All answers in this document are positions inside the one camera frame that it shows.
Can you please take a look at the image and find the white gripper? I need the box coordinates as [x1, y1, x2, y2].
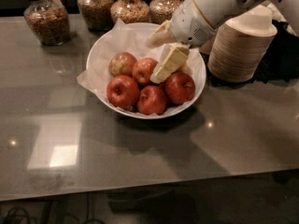
[145, 0, 216, 84]

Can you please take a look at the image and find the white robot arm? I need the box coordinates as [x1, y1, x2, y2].
[146, 0, 298, 83]

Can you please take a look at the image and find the small hidden red apple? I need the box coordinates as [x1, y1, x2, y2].
[158, 82, 165, 91]

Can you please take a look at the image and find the yellowish apple back left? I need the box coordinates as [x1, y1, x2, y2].
[109, 52, 137, 77]

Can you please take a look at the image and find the white bowl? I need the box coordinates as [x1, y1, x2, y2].
[85, 22, 207, 120]

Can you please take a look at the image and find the back stack of paper bowls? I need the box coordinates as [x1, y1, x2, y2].
[199, 36, 216, 55]

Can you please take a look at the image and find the stack of paper bowls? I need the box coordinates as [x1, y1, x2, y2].
[199, 36, 216, 55]
[207, 6, 278, 83]

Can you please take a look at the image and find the glass jar of cereal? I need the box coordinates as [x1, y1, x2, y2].
[149, 0, 182, 24]
[110, 0, 150, 24]
[77, 0, 114, 31]

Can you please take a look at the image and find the white paper liner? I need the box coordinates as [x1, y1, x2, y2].
[76, 18, 206, 118]

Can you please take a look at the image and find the front stack of paper bowls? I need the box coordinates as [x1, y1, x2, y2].
[207, 6, 278, 83]

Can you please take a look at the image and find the glass jar of granola left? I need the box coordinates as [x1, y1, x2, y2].
[23, 0, 70, 46]

